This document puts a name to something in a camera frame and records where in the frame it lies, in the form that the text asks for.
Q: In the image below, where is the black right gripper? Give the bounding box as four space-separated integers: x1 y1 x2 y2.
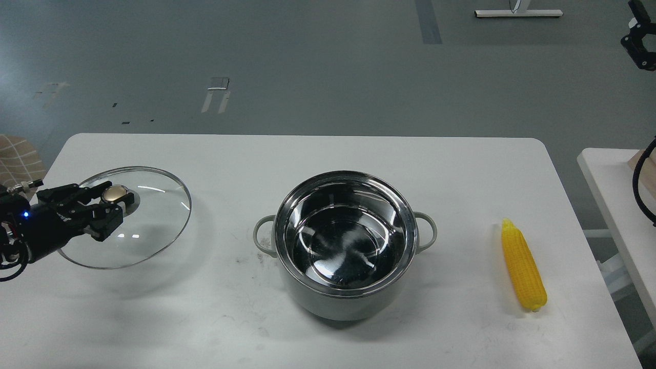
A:
621 1 655 71

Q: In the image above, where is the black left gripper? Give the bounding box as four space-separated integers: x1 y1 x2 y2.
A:
20 181 124 262

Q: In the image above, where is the glass pot lid gold knob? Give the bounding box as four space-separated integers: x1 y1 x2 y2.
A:
55 166 192 270

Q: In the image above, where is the yellow corn cob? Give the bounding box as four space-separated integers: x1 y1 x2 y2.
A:
501 218 548 312

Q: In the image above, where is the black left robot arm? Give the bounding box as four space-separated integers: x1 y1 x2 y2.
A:
1 180 138 282

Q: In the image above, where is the grey steel cooking pot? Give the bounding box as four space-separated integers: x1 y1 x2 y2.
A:
252 170 438 321

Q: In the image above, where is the white side table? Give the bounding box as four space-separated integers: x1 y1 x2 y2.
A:
577 149 655 324

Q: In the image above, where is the white stand base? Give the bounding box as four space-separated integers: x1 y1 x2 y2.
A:
474 1 564 18

